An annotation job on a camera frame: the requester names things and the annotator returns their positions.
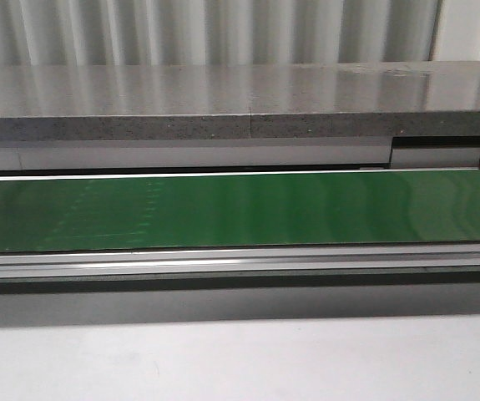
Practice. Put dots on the white pleated curtain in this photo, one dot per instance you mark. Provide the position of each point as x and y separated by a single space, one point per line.
237 32

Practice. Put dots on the green conveyor belt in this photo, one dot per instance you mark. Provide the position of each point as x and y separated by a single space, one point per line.
291 209

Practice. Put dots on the grey speckled stone counter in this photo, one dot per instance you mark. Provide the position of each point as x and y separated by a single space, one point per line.
136 102

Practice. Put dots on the silver conveyor frame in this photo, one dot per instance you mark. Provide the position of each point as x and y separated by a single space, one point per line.
237 267

